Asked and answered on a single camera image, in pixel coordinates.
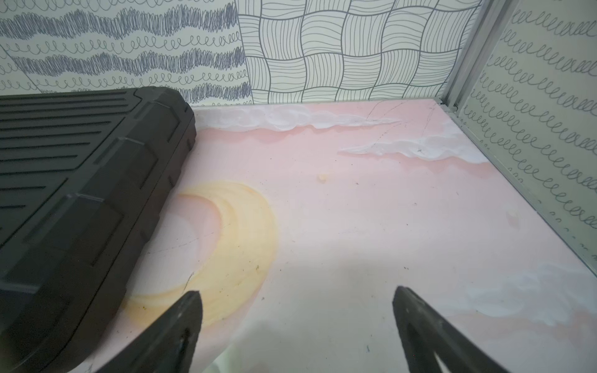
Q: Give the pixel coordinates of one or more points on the black plastic tool case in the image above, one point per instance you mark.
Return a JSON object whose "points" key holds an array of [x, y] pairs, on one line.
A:
{"points": [[84, 177]]}

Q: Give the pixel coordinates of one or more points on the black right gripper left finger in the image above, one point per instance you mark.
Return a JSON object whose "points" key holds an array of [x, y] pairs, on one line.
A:
{"points": [[168, 344]]}

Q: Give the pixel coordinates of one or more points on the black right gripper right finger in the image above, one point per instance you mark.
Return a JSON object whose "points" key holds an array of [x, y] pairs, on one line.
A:
{"points": [[429, 340]]}

